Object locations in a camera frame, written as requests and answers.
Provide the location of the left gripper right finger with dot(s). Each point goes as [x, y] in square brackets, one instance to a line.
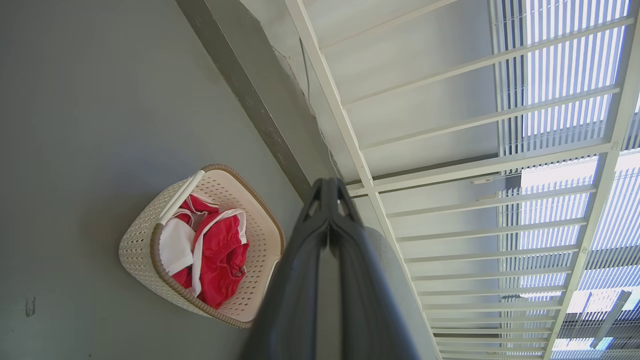
[365, 290]

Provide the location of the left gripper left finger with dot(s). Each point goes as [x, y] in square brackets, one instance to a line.
[295, 280]

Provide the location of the cream woven plastic laundry basket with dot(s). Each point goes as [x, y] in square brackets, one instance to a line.
[145, 240]

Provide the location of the red and white garment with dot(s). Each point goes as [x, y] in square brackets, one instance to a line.
[220, 260]

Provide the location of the white wooden railing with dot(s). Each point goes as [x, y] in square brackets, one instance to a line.
[360, 150]

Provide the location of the grey concrete step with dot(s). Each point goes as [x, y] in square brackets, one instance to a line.
[260, 100]

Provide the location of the white vertical window blinds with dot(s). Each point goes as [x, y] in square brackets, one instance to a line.
[565, 100]

